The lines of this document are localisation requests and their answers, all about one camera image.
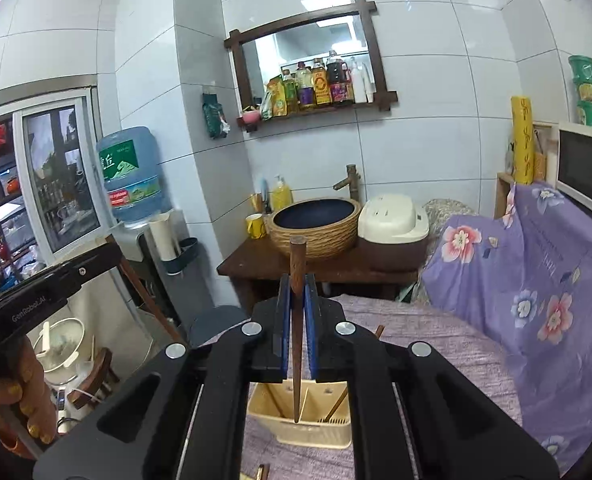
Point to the wooden faucet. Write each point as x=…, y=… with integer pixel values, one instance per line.
x=351, y=182

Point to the dark wooden cabinet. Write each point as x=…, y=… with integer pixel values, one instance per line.
x=366, y=272

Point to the brown wooden chopstick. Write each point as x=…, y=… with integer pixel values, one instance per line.
x=262, y=472
x=379, y=331
x=336, y=402
x=297, y=260

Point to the light wooden box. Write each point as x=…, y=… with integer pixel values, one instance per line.
x=502, y=195

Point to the paper cup dispenser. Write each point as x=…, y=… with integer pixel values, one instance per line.
x=165, y=240

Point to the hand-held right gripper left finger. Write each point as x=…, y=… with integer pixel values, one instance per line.
x=286, y=320

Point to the green packet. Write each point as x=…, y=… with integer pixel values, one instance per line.
x=214, y=117

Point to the dark soy sauce bottle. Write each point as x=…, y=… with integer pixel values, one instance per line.
x=339, y=80

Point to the grey water dispenser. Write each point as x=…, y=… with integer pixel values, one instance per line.
x=140, y=260

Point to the round table with grey cloth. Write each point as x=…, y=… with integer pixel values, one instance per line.
x=426, y=330

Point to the grey round stool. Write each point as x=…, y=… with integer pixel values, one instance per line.
x=220, y=317

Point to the orange label oil bottle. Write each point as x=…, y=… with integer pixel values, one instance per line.
x=320, y=82

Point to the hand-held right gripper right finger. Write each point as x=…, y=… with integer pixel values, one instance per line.
x=310, y=320

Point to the yellow mug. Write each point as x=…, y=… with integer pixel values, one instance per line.
x=256, y=226

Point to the purple floral cloth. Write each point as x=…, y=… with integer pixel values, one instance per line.
x=526, y=270

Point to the yellow soap bottle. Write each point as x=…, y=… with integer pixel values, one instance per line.
x=281, y=196

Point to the small wooden stool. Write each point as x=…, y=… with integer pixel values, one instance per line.
x=93, y=380

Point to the cream plastic utensil holder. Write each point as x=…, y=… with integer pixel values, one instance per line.
x=321, y=435

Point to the wooden framed mirror shelf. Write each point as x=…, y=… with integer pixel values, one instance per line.
x=235, y=85

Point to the white bottles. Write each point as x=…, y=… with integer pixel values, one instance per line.
x=362, y=80

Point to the person's left hand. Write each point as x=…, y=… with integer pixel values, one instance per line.
x=5, y=390

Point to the yellow roll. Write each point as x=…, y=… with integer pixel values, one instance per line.
x=522, y=140

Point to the woven basin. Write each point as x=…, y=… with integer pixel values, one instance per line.
x=321, y=240

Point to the white electric pot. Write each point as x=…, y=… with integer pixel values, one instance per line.
x=58, y=345

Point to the white microwave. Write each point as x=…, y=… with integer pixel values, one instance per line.
x=586, y=165

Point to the wooden leaning frame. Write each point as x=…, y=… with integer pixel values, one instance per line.
x=140, y=285

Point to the pink bowl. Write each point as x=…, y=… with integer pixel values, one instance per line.
x=252, y=116

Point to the yellow green snack bag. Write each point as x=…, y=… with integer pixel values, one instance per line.
x=276, y=97

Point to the window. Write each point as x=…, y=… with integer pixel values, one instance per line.
x=60, y=180

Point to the white rice cooker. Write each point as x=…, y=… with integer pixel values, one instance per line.
x=391, y=225

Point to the purple label oil bottle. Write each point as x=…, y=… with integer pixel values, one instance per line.
x=305, y=87

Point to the grey patterned cloth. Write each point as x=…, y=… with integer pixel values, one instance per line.
x=446, y=210

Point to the green bottle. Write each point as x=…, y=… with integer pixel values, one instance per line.
x=289, y=91

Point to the blue water jug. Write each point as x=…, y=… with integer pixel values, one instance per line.
x=133, y=175

